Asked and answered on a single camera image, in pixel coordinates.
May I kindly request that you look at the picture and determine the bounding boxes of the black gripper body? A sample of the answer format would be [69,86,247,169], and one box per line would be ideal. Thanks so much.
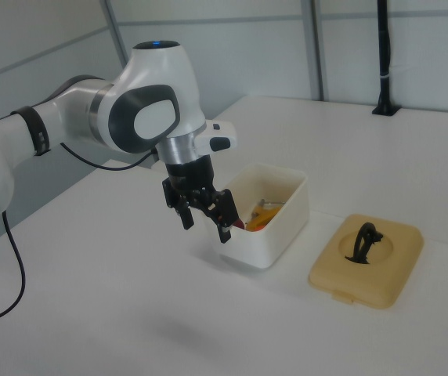
[164,154,216,193]

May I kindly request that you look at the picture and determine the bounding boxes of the white plastic container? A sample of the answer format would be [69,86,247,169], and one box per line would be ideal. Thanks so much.
[207,161,311,271]

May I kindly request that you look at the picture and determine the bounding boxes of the orange toy clamp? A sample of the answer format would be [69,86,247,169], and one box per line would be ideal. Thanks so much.
[249,197,287,229]

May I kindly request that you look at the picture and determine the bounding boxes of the grey partition post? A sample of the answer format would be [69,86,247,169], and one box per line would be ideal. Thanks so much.
[301,0,331,102]
[99,0,130,71]

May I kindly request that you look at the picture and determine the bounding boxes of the tan lid with black handle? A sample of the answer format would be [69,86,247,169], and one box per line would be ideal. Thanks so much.
[307,212,425,311]

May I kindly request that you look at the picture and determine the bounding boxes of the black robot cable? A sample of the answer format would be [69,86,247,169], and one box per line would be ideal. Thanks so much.
[0,141,159,329]

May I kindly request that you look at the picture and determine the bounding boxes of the black pole mount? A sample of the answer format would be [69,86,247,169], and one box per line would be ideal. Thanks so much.
[371,0,402,117]

